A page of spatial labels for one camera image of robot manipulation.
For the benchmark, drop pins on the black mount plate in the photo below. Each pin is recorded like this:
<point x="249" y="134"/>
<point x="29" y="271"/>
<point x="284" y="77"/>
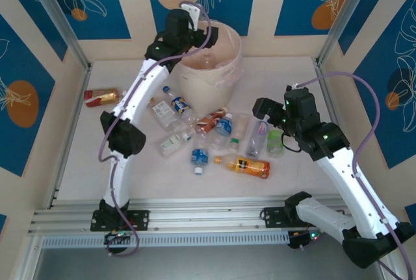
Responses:
<point x="273" y="216"/>
<point x="141" y="220"/>

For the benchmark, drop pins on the green label plastic bottle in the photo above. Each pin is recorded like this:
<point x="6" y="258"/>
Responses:
<point x="275" y="145"/>

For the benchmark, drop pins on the aluminium frame leg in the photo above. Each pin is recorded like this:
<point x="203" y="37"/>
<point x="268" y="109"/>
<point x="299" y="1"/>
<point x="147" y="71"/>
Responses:
<point x="26" y="260"/>

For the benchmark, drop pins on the brown plastic bottle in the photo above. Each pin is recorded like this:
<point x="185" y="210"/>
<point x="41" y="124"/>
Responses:
<point x="209" y="121"/>

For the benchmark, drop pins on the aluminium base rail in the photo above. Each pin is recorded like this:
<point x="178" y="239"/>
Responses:
<point x="208" y="210"/>

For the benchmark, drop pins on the purple plastic bottle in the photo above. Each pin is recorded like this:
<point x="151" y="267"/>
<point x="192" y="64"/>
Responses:
<point x="258" y="138"/>

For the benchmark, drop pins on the right black mount plate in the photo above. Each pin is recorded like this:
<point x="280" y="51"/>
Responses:
<point x="273" y="216"/>

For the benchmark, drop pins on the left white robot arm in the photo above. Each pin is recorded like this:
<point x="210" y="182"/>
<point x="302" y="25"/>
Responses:
<point x="143" y="88"/>

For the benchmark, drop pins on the left black mount plate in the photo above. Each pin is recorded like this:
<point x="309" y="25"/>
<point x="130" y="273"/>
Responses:
<point x="141" y="220"/>

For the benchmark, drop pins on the clear plastic bin liner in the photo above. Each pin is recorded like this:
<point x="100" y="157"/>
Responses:
<point x="230" y="73"/>

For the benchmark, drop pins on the blue label water bottle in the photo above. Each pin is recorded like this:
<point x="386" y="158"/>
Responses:
<point x="224" y="126"/>

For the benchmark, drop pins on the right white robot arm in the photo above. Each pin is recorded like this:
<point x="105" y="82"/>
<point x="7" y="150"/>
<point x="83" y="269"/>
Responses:
<point x="357" y="189"/>

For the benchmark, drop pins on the beige bottle green cap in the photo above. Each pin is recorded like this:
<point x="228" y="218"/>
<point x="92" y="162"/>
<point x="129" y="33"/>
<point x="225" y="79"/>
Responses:
<point x="240" y="127"/>

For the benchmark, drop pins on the short blue label bottle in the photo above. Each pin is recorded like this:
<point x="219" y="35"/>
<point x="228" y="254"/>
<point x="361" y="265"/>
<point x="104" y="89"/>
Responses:
<point x="199" y="157"/>

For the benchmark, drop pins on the clear bottle white barcode label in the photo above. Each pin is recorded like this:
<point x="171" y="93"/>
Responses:
<point x="162" y="111"/>

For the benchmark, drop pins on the blue yellow label bottle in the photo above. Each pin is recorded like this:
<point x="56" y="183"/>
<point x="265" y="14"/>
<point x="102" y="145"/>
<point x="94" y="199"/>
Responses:
<point x="180" y="104"/>

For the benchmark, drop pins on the white green label bottle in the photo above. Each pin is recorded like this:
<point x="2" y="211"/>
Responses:
<point x="170" y="145"/>

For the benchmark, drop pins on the red gold label bottle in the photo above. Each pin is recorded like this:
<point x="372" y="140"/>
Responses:
<point x="100" y="97"/>

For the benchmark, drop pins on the aluminium side rail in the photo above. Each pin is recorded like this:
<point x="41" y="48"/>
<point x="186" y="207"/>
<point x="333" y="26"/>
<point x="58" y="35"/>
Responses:
<point x="326" y="90"/>
<point x="71" y="137"/>

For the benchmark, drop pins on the orange juice bottle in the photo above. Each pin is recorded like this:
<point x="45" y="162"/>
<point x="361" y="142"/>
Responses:
<point x="247" y="166"/>

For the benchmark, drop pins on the aluminium frame post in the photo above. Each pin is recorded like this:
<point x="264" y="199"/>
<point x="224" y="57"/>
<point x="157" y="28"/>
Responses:
<point x="61" y="23"/>
<point x="344" y="17"/>

